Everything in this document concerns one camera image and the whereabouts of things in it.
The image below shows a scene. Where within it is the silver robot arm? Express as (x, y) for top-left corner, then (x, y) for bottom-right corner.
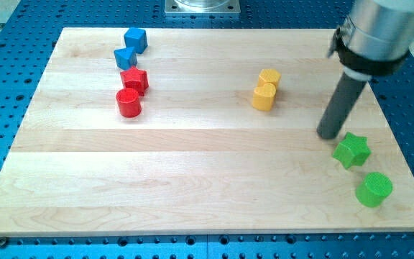
(327, 0), (414, 81)

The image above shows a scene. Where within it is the yellow heart block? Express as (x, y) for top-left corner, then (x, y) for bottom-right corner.
(252, 83), (277, 112)

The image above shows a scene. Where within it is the light wooden board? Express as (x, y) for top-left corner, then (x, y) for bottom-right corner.
(0, 27), (414, 237)

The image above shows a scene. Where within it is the yellow hexagon block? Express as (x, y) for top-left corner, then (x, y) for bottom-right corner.
(257, 68), (281, 88)

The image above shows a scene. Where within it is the red cylinder block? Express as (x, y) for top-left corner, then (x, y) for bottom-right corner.
(116, 88), (142, 118)

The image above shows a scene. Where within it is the red star block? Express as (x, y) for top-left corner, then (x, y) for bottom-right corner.
(120, 66), (149, 96)

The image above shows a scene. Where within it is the blue triangle block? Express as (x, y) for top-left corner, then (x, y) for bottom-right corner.
(114, 47), (138, 71)

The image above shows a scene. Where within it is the blue cube block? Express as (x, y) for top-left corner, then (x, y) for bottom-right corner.
(124, 27), (148, 54)

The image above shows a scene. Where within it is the green star block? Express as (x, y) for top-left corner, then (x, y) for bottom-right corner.
(332, 132), (371, 169)

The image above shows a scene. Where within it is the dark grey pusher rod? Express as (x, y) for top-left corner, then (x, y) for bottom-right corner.
(316, 72), (370, 140)

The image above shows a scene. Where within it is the green cylinder block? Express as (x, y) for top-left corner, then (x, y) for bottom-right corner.
(355, 172), (393, 207)

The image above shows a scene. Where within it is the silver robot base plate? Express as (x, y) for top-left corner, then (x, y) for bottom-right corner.
(164, 0), (241, 15)

